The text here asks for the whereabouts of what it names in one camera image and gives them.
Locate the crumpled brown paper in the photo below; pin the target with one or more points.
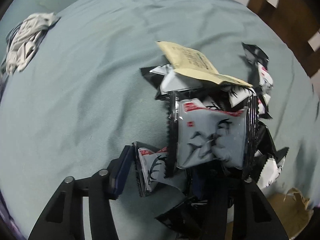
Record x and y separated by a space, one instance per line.
298 200

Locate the crumpled grey clothes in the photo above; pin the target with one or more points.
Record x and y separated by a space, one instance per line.
25 40

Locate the wooden chair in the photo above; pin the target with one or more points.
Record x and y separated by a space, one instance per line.
287 12

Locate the pile of snack packets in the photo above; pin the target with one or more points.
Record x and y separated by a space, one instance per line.
155 170

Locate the cardboard box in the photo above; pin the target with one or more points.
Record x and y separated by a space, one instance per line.
277 207

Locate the beige snack packet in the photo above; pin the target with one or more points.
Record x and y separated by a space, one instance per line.
190 60

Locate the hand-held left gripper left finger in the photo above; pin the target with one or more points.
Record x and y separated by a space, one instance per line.
118 177

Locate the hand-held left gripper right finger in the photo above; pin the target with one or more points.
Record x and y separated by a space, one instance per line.
197 187

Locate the black white snack packet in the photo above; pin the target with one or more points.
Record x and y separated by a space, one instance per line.
212 135

